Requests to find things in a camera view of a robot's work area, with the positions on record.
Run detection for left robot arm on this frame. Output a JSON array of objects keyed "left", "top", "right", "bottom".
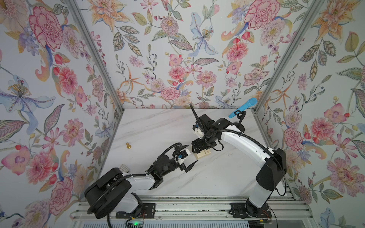
[{"left": 84, "top": 143, "right": 195, "bottom": 219}]

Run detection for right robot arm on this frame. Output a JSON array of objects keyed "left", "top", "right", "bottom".
[{"left": 192, "top": 100, "right": 287, "bottom": 219}]

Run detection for small barcode box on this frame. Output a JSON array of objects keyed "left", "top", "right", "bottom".
[{"left": 119, "top": 164, "right": 130, "bottom": 173}]

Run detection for blue microphone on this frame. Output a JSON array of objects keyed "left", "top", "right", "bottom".
[{"left": 229, "top": 97, "right": 258, "bottom": 118}]

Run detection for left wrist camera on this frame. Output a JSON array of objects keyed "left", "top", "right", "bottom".
[{"left": 175, "top": 149, "right": 191, "bottom": 165}]

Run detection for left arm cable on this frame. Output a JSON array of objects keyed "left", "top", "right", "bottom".
[{"left": 146, "top": 142, "right": 183, "bottom": 174}]

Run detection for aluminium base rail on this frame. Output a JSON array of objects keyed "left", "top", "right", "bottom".
[{"left": 69, "top": 195, "right": 314, "bottom": 221}]

